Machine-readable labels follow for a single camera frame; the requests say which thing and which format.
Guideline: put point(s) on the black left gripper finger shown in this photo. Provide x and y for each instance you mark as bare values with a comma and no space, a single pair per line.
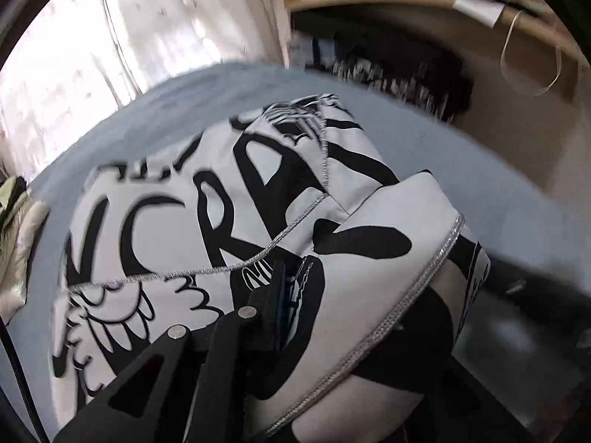
193,385

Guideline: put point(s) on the black white graffiti print garment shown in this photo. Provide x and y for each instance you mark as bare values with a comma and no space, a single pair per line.
380,273

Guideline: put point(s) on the cream white folded jacket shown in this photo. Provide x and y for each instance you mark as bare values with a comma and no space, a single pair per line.
15,253

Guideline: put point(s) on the green black folded garment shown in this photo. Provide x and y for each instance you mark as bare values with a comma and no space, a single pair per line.
13,195

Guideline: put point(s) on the white patterned curtain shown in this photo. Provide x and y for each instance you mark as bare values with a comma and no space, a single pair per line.
68,64

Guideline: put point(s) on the blue bed sheet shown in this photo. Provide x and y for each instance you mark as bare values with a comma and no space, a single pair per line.
510,215

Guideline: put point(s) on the black patterned hanging cloth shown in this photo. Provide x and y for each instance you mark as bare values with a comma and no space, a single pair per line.
409,68

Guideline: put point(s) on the wooden bookshelf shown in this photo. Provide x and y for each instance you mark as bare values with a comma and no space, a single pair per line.
530,54

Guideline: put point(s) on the white charger with cable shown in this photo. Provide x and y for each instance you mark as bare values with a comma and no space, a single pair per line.
488,13

